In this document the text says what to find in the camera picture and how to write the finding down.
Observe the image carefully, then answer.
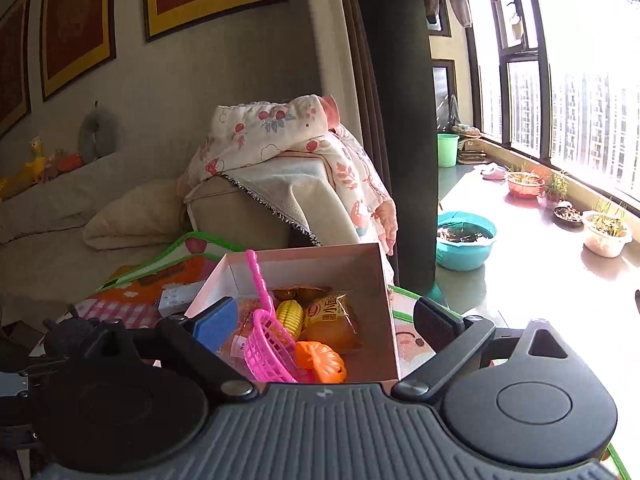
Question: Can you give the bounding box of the round bun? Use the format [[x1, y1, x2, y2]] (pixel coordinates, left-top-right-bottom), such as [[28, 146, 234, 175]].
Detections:
[[299, 293, 364, 354]]

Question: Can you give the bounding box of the grey fringed towel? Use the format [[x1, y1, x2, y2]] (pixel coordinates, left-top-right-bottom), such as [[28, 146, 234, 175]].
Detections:
[[219, 152, 352, 247]]

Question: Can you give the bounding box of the dark shallow dish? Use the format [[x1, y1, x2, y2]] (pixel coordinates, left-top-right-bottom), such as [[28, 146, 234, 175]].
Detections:
[[553, 202, 586, 227]]

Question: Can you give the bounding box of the black window frame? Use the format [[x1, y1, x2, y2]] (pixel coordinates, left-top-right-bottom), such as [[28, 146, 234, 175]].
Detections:
[[464, 0, 640, 207]]

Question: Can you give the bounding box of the beige pillow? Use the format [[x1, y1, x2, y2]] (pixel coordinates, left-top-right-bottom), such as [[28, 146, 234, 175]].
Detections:
[[82, 179, 190, 252]]

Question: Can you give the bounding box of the sliced bread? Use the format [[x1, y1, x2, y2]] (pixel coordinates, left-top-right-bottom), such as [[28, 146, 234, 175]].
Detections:
[[220, 297, 271, 367]]

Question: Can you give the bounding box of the yellow plush toy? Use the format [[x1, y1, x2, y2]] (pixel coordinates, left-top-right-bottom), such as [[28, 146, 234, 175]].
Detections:
[[0, 136, 47, 202]]

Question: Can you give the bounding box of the colourful printed play mat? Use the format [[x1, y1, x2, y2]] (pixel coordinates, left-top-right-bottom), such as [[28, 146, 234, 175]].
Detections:
[[30, 231, 632, 480]]

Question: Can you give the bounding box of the brown curtain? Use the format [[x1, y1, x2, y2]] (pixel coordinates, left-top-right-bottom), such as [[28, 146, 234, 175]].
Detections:
[[334, 0, 401, 283]]

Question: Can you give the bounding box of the small green potted plant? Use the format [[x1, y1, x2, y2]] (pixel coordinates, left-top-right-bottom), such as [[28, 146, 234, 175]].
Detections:
[[544, 171, 569, 207]]

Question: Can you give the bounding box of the orange plush toy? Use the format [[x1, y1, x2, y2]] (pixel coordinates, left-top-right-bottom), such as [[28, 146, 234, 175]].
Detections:
[[55, 152, 84, 174]]

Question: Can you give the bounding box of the orange toy fruit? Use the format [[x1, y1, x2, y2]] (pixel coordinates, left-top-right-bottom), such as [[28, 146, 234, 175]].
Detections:
[[294, 340, 348, 384]]

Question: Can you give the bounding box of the brown plush toy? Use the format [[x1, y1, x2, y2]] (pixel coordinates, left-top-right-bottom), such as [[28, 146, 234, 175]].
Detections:
[[42, 150, 63, 182]]

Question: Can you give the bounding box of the grey neck pillow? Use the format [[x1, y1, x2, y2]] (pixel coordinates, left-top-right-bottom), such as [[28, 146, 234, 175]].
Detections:
[[78, 101, 119, 164]]

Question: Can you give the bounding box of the white plant pot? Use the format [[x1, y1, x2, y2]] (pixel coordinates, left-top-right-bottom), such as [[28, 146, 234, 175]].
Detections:
[[581, 200, 633, 259]]

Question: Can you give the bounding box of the yellow toy corn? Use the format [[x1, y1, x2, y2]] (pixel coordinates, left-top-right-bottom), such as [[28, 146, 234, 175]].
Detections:
[[276, 299, 305, 337]]

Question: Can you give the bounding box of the dark grey plush toy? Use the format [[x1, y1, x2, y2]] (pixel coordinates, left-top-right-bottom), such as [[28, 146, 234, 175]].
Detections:
[[44, 307, 99, 357]]

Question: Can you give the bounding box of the red plant pot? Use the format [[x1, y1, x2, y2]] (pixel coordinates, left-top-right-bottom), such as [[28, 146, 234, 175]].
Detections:
[[506, 169, 546, 199]]

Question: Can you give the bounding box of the pink cardboard box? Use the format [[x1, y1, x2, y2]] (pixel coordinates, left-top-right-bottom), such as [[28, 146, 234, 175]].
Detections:
[[184, 242, 402, 384]]

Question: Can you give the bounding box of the pink plastic scoop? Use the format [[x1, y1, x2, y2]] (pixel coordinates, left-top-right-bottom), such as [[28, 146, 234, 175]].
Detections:
[[243, 249, 302, 384]]

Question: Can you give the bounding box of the teal plastic basin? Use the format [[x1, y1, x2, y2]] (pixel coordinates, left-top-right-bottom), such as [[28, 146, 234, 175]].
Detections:
[[436, 211, 498, 272]]

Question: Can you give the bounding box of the green plastic bucket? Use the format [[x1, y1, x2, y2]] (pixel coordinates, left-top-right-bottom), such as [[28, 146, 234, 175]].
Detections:
[[437, 133, 460, 168]]

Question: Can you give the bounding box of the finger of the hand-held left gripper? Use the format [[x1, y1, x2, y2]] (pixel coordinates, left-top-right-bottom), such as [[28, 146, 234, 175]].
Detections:
[[19, 354, 69, 377]]

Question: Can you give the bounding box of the red orange snack packet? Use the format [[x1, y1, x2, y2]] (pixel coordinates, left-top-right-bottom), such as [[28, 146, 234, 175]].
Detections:
[[271, 284, 334, 307]]

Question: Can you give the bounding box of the beige sofa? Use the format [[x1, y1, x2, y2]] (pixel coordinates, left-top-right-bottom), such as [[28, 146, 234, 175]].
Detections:
[[0, 151, 323, 311]]

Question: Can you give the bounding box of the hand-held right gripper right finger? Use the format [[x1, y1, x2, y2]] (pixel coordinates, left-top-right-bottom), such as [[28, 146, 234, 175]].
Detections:
[[392, 297, 588, 404]]

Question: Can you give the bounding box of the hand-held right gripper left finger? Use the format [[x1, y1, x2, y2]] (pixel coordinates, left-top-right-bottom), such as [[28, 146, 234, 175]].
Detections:
[[75, 296, 258, 404]]

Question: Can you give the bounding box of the white floral printed blanket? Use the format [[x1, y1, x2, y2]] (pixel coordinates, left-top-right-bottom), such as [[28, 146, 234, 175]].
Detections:
[[176, 93, 399, 257]]

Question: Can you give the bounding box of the white plastic block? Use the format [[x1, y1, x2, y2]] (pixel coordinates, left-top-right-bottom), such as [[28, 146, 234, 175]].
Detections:
[[158, 283, 206, 317]]

